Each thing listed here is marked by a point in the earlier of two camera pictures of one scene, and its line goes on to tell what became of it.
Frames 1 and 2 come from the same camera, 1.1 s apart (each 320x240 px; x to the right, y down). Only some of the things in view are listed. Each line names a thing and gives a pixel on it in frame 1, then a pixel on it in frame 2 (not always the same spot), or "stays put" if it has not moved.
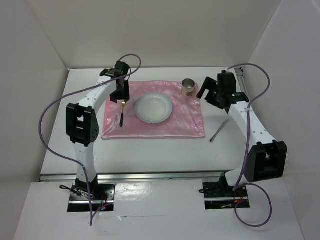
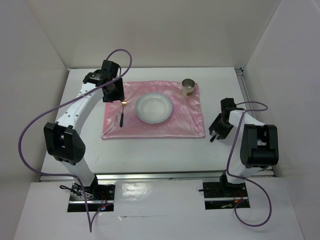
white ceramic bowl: (153, 107) stays put
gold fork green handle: (121, 119) stays put
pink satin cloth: (120, 120) stays put
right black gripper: (211, 84) → (222, 133)
